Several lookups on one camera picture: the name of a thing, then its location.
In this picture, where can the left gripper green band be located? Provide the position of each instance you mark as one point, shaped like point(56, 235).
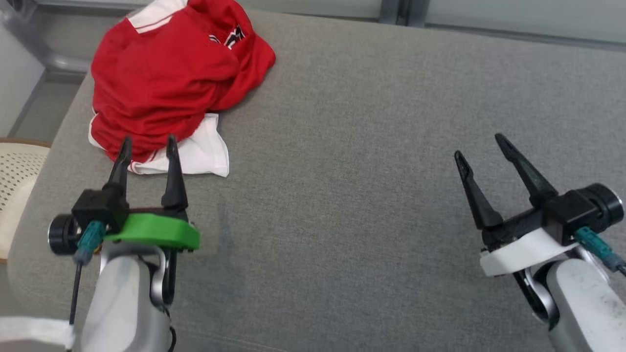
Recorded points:
point(156, 230)

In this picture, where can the grey partition corner post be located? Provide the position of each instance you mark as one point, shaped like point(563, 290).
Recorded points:
point(58, 61)

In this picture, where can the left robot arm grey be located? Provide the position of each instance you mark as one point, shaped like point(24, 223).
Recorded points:
point(117, 303)

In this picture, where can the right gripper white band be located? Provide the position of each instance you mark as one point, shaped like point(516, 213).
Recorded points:
point(518, 249)

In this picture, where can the white robot body panel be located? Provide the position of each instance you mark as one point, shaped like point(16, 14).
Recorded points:
point(29, 335)

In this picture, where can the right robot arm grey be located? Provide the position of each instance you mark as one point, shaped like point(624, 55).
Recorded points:
point(582, 303)

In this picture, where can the beige perforated laundry basket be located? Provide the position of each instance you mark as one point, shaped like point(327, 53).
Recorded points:
point(14, 181)

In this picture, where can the red white jersey number print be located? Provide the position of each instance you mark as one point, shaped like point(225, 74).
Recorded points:
point(161, 83)

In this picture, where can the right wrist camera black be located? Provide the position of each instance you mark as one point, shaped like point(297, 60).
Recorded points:
point(582, 205)

